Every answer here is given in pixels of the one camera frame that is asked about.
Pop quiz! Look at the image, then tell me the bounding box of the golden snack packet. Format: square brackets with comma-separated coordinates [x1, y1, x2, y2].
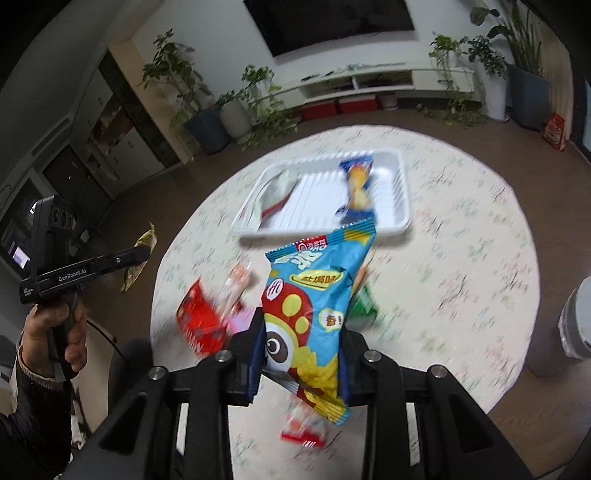
[121, 222, 158, 294]

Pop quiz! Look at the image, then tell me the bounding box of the red storage box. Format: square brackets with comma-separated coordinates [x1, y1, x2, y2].
[301, 100, 338, 121]
[338, 96, 379, 114]

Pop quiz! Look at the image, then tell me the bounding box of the large-leaf plant in blue pot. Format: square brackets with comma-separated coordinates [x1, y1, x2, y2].
[471, 0, 553, 131]

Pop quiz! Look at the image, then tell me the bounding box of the black cable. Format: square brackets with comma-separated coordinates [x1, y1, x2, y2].
[85, 318, 127, 363]

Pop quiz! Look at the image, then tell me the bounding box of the silver snack packet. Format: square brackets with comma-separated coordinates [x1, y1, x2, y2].
[240, 168, 303, 232]

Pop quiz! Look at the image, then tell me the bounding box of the white television cabinet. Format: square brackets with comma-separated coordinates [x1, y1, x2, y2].
[277, 65, 478, 109]

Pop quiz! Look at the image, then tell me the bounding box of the person's left hand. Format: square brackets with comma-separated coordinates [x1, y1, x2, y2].
[21, 298, 88, 380]

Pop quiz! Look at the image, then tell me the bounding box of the built-in wall cabinet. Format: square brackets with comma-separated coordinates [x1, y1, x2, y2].
[69, 37, 195, 195]

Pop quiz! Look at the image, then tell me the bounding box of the trailing plant in grey pot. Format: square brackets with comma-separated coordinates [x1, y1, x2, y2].
[217, 65, 298, 149]

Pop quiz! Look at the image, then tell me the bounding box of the black wall television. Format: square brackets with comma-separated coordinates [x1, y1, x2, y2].
[243, 0, 415, 58]

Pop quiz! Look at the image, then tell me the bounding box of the leafy tree in blue pot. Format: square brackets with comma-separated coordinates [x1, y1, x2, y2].
[141, 28, 232, 155]

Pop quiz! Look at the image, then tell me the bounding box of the red chocolate-ball snack packet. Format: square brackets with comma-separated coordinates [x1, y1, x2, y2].
[175, 277, 229, 357]

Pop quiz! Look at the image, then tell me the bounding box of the bushy plant in white pot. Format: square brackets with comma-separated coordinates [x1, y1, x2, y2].
[466, 34, 509, 123]

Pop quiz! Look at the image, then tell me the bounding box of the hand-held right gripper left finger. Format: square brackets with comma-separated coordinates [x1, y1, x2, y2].
[69, 307, 269, 480]

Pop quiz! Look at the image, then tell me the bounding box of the dark door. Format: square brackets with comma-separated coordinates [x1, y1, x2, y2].
[41, 143, 114, 220]

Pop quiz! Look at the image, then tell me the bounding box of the person's left forearm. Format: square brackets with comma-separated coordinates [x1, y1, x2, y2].
[0, 344, 88, 480]

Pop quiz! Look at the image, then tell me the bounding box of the blue fish-print snack packet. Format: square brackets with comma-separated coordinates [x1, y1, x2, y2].
[261, 218, 377, 425]

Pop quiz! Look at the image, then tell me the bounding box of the orange green snack packet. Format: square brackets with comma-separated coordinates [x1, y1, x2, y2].
[346, 265, 380, 324]

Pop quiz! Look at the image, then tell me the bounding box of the blue cake snack packet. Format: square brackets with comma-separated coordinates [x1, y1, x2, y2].
[336, 156, 376, 227]

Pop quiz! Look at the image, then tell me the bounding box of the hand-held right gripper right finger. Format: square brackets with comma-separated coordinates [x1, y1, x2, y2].
[339, 328, 532, 480]

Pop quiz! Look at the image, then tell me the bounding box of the red paper bag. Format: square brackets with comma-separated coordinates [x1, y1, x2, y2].
[542, 113, 568, 152]

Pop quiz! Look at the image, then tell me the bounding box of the white trash bin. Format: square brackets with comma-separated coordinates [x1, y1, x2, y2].
[526, 276, 591, 377]

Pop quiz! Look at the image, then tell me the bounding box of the red white snack packet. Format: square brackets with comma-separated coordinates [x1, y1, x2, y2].
[281, 401, 328, 449]

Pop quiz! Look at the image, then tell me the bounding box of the trailing vine plant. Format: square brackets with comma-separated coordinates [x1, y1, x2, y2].
[416, 33, 488, 129]

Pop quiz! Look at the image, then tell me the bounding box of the white plastic tray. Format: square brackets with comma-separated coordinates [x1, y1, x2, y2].
[230, 148, 413, 243]

